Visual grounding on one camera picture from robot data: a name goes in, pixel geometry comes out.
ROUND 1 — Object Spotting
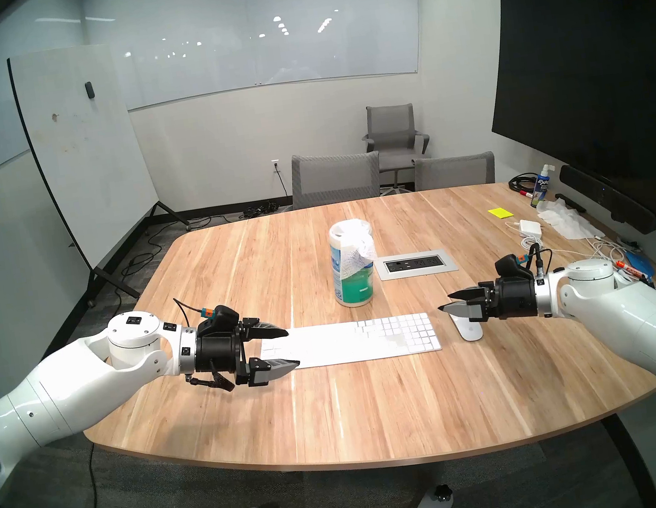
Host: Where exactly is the black cable bundle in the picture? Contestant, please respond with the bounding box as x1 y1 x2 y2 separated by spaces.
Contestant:
236 200 282 220

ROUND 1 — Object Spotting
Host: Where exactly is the white computer mouse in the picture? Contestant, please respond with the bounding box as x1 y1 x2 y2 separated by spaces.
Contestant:
452 311 485 344

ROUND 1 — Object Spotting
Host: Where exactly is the silver table power outlet box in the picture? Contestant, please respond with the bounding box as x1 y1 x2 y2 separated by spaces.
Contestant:
374 247 459 282

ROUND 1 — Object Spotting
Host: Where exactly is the white slim keyboard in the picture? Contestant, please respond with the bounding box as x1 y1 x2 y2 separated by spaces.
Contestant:
257 308 443 376

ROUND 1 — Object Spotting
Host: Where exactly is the black table leg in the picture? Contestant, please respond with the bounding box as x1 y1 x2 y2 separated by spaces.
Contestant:
599 408 656 508

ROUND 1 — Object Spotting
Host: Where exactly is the red and white marker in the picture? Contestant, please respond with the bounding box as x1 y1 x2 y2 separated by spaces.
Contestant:
615 255 650 283

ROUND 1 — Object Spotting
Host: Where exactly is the freestanding whiteboard with black stand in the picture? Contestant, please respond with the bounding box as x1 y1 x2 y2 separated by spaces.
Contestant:
6 34 201 315

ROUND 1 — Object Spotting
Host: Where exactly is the long black floor cable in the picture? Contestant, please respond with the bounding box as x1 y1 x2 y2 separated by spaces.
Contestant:
116 213 233 280

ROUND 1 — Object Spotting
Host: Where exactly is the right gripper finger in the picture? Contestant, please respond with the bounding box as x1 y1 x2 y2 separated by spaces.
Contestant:
437 296 494 327
446 284 491 303

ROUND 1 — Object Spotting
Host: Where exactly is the wide grey mesh chair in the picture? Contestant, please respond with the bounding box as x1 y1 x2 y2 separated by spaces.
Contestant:
285 143 386 211

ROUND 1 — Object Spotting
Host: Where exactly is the black video bar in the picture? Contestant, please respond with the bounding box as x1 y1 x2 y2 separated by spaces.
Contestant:
557 152 656 245

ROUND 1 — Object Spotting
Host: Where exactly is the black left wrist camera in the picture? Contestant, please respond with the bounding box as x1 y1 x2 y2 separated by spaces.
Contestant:
199 302 242 335

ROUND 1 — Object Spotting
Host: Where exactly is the white disinfecting wipe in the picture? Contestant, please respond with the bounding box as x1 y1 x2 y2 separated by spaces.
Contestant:
336 217 381 276

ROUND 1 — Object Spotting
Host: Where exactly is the disinfecting wipes canister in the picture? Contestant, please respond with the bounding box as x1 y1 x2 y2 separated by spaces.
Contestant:
325 219 380 310

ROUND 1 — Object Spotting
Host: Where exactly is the grey office chair with armrests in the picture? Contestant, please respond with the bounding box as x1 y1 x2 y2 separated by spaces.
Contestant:
357 99 437 194

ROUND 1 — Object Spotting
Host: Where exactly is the low grey mesh chair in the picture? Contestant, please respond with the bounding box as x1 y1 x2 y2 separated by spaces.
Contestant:
411 148 499 194

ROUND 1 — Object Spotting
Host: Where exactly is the whiteboard cleaner spray bottle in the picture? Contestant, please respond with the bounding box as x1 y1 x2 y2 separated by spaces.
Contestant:
525 163 561 209

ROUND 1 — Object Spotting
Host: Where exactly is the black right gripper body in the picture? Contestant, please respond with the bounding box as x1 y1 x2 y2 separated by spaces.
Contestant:
488 275 540 322

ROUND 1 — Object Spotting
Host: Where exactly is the large black wall screen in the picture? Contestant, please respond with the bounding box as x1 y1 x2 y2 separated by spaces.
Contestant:
473 0 656 220

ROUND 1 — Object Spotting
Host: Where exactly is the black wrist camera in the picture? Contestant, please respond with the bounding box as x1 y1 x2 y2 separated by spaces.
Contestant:
199 302 242 335
493 252 535 285

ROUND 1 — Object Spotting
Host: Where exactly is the white charging cable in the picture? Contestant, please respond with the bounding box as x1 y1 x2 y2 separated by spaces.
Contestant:
505 203 641 285

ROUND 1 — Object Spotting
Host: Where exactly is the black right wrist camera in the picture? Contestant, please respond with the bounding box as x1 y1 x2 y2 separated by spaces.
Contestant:
493 252 535 285

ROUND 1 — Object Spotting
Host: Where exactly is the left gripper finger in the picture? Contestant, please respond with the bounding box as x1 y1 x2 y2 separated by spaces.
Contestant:
240 314 289 344
246 352 303 388

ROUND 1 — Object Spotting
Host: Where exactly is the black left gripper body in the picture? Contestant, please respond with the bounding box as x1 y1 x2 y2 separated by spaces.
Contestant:
192 321 256 394

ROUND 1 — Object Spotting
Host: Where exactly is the crumpled white tissue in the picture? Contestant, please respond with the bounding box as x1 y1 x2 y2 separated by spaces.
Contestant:
535 193 605 246

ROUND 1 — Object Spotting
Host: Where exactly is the large wall glass board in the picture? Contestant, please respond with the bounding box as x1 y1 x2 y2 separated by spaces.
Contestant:
81 0 435 118

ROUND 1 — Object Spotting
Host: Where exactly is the coiled black cable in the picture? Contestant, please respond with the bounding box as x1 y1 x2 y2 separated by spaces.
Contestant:
507 171 541 195

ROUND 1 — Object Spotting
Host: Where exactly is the blue flat object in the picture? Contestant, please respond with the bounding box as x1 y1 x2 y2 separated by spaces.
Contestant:
624 247 656 281

